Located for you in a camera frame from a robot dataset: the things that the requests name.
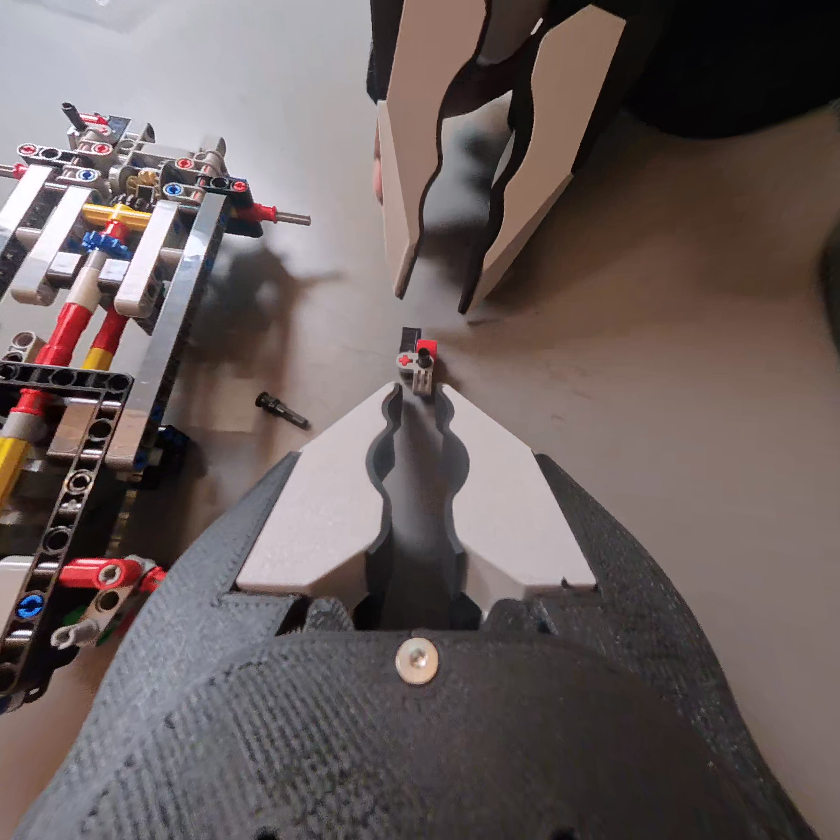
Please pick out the person's right hand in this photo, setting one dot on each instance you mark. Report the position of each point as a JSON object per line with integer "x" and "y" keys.
{"x": 378, "y": 164}

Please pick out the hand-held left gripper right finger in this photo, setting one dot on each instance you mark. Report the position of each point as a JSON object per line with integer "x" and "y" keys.
{"x": 518, "y": 499}

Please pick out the lego car chassis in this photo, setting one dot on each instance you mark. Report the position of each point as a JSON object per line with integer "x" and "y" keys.
{"x": 177, "y": 262}

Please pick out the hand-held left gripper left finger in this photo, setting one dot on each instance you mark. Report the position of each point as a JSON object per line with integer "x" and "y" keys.
{"x": 315, "y": 499}

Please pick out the black lego axle pin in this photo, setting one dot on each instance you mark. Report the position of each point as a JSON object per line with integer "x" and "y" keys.
{"x": 282, "y": 410}

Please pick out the small red grey lego assembly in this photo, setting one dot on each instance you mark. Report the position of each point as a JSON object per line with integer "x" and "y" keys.
{"x": 417, "y": 364}

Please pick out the person's right forearm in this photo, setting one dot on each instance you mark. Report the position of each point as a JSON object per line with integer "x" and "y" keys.
{"x": 754, "y": 65}

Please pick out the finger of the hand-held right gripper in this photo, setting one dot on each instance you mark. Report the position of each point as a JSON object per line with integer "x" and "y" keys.
{"x": 413, "y": 131}
{"x": 558, "y": 144}

